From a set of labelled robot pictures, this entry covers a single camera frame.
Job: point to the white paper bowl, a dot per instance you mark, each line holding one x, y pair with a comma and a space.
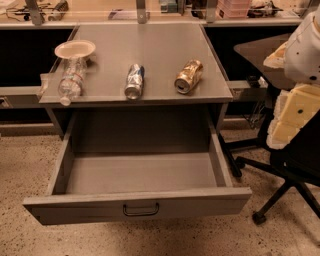
75, 48

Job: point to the pink plastic container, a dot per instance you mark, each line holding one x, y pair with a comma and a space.
230, 9

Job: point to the clear plastic water bottle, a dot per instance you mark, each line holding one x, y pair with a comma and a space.
72, 81

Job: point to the silver blue redbull can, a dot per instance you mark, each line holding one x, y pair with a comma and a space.
134, 82

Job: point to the dark tool on bench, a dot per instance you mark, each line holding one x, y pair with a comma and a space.
59, 11

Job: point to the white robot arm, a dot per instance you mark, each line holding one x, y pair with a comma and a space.
299, 56

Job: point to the black drawer handle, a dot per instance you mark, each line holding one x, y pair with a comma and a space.
140, 211

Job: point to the grey metal shelf post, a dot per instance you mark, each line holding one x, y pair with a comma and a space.
141, 11
210, 15
35, 13

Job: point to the open grey top drawer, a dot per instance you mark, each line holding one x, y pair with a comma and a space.
91, 182

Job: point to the black office chair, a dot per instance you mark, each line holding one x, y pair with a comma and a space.
297, 164

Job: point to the crushed gold soda can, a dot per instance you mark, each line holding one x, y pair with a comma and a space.
189, 76

